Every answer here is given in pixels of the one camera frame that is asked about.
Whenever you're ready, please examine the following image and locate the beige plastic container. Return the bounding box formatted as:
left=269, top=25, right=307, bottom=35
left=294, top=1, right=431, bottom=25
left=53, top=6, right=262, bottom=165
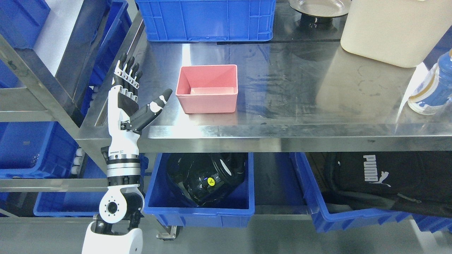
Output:
left=340, top=0, right=452, bottom=68

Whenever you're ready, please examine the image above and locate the black helmet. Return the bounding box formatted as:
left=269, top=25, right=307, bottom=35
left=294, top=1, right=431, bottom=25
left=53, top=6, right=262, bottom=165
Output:
left=166, top=153, right=248, bottom=207

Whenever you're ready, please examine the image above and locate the blue white bottle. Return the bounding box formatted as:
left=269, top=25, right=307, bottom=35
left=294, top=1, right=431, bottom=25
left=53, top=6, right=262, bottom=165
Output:
left=408, top=50, right=452, bottom=115

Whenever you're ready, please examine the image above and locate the steel shelf rack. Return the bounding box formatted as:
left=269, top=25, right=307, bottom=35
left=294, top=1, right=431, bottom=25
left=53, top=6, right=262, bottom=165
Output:
left=0, top=0, right=145, bottom=193

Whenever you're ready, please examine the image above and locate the metal plate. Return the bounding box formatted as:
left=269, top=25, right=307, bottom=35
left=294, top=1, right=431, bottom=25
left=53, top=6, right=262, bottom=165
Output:
left=289, top=0, right=352, bottom=18

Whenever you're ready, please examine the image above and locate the black Puma bag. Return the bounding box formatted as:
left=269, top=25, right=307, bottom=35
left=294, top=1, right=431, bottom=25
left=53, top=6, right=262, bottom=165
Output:
left=323, top=151, right=452, bottom=218

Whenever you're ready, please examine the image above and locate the blue bin left shelf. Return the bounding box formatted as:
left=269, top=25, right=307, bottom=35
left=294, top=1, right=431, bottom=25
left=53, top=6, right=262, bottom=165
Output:
left=0, top=122, right=78, bottom=180

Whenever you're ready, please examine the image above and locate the blue bin lower left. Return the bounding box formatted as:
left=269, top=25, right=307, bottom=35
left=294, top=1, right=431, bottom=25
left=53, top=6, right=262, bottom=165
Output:
left=33, top=154, right=149, bottom=217

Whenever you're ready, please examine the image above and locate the blue bin with bag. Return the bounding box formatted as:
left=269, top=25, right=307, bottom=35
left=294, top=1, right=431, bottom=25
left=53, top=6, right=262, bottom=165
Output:
left=289, top=152, right=451, bottom=233

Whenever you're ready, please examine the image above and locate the pink plastic storage box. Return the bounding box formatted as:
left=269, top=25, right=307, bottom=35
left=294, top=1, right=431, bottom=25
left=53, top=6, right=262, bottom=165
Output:
left=176, top=64, right=238, bottom=114

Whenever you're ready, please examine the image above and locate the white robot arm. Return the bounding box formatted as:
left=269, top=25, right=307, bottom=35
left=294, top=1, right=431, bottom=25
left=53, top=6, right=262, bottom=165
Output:
left=81, top=155, right=144, bottom=254

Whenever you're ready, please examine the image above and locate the blue crate on table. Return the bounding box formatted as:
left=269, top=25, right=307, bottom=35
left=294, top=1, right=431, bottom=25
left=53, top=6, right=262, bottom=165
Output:
left=136, top=0, right=276, bottom=42

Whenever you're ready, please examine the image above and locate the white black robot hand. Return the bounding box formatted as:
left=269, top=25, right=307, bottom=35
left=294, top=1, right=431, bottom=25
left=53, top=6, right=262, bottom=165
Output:
left=107, top=53, right=173, bottom=159

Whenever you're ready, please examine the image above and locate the blue bin under table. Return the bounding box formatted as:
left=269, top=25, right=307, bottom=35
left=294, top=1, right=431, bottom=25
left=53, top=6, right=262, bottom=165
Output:
left=144, top=153, right=255, bottom=228

